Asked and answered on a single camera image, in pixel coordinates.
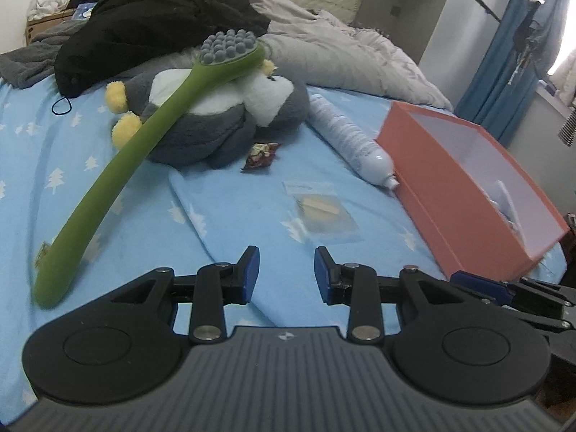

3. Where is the black garment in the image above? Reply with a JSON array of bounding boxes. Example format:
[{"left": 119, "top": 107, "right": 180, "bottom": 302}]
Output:
[{"left": 54, "top": 0, "right": 271, "bottom": 99}]

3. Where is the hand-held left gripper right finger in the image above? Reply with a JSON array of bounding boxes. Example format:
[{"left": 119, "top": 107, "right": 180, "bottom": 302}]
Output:
[{"left": 313, "top": 246, "right": 469, "bottom": 345}]

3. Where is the grey duvet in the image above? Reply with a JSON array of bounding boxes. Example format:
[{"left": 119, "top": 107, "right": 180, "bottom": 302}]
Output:
[{"left": 216, "top": 0, "right": 453, "bottom": 111}]

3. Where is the hanging grey-blue shirt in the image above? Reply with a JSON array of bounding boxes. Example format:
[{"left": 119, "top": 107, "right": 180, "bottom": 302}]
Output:
[{"left": 513, "top": 0, "right": 568, "bottom": 84}]

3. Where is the hanging white jacket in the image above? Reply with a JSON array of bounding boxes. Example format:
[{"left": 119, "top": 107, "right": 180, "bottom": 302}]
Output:
[{"left": 546, "top": 49, "right": 576, "bottom": 105}]

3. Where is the blue tree-patterned bed sheet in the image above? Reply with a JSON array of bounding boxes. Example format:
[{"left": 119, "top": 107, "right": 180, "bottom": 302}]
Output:
[{"left": 0, "top": 74, "right": 566, "bottom": 415}]

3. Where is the grey fleece blanket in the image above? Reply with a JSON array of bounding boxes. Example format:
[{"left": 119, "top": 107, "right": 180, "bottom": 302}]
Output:
[{"left": 0, "top": 20, "right": 86, "bottom": 90}]

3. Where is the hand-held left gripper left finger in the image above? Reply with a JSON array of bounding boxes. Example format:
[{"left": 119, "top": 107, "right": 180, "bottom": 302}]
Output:
[{"left": 110, "top": 245, "right": 261, "bottom": 345}]

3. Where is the white crumpled cloth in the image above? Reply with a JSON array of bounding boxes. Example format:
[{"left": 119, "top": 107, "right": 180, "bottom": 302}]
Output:
[{"left": 28, "top": 0, "right": 75, "bottom": 21}]

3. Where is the orange cardboard box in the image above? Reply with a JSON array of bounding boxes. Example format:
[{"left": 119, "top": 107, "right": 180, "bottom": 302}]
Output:
[{"left": 375, "top": 101, "right": 570, "bottom": 282}]

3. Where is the blue curtain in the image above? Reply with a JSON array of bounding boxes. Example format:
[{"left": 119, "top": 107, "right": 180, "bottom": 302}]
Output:
[{"left": 454, "top": 0, "right": 568, "bottom": 147}]

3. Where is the dark brown snack packet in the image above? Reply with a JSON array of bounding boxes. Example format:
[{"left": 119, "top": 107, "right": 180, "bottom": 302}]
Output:
[{"left": 240, "top": 143, "right": 282, "bottom": 172}]

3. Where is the white spray bottle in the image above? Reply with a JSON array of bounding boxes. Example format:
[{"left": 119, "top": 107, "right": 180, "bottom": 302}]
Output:
[{"left": 308, "top": 94, "right": 401, "bottom": 190}]

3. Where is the brown cardboard box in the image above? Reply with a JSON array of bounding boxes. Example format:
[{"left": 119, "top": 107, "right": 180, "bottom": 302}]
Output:
[{"left": 26, "top": 9, "right": 75, "bottom": 46}]

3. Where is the grey penguin plush toy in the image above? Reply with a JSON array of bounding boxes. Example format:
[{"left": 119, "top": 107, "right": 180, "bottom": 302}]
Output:
[{"left": 104, "top": 51, "right": 310, "bottom": 170}]

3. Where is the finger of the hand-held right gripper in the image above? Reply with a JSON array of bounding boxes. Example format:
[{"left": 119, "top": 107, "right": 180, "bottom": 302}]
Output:
[{"left": 450, "top": 270, "right": 516, "bottom": 305}]

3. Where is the striped black-white garment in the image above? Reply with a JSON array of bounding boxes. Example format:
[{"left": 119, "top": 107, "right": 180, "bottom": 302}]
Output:
[{"left": 558, "top": 108, "right": 576, "bottom": 147}]

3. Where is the clear bag with beige pads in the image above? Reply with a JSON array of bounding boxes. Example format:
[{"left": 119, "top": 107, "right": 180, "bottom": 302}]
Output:
[{"left": 283, "top": 180, "right": 361, "bottom": 246}]

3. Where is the green long-handled back brush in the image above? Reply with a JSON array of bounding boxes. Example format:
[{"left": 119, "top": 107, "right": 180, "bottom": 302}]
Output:
[{"left": 33, "top": 28, "right": 266, "bottom": 310}]

